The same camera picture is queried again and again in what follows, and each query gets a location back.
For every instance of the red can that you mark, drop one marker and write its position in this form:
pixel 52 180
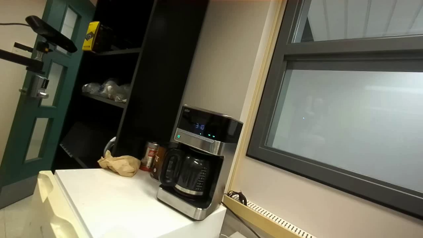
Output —
pixel 149 155

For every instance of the black shelving unit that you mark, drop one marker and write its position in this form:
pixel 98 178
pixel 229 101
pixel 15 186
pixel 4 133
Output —
pixel 149 46

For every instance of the silver door handle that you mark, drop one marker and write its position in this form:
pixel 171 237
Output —
pixel 36 88

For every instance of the glass coffee carafe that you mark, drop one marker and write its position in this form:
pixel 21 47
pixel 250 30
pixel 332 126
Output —
pixel 186 170

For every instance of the crumpled brown paper bag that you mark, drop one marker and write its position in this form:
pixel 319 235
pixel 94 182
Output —
pixel 123 166

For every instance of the white mini fridge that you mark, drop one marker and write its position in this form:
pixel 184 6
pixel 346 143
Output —
pixel 99 204

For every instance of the clear plastic items on shelf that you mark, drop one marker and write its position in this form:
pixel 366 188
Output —
pixel 108 90

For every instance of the yellow box on shelf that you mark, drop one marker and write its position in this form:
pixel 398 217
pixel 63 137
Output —
pixel 90 36

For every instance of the green door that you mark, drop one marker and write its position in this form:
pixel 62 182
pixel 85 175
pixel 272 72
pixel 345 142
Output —
pixel 37 125

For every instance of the black steel coffee maker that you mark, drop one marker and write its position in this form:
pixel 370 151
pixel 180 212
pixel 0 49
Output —
pixel 213 134

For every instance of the beige radiator vent strip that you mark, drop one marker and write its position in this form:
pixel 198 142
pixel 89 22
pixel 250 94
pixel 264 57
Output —
pixel 264 221

